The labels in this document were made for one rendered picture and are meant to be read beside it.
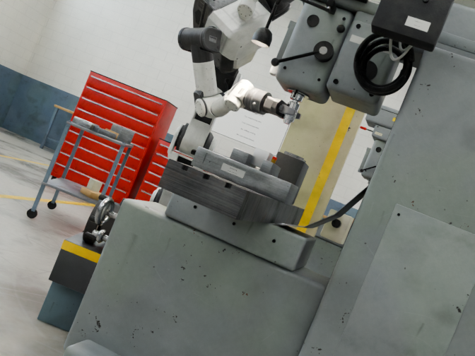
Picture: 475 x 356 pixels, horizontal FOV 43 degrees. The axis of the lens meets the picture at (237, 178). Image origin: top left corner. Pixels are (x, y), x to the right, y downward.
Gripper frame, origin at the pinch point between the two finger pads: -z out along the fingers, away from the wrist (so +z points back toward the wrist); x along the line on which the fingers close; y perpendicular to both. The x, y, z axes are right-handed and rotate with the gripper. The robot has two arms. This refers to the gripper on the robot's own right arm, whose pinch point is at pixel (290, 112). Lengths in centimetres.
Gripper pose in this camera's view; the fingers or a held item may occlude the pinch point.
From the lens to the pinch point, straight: 225.9
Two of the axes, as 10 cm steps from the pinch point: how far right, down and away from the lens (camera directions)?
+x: 4.4, 1.7, 8.8
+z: -8.1, -3.5, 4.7
